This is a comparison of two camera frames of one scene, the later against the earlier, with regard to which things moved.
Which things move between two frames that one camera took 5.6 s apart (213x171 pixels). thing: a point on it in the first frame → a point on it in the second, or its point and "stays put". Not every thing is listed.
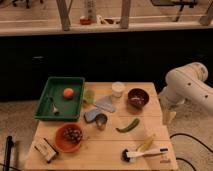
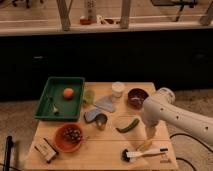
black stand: x=7 y=157 stays put
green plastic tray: x=61 y=99 stays put
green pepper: x=129 y=127 stays put
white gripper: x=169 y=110 → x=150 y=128
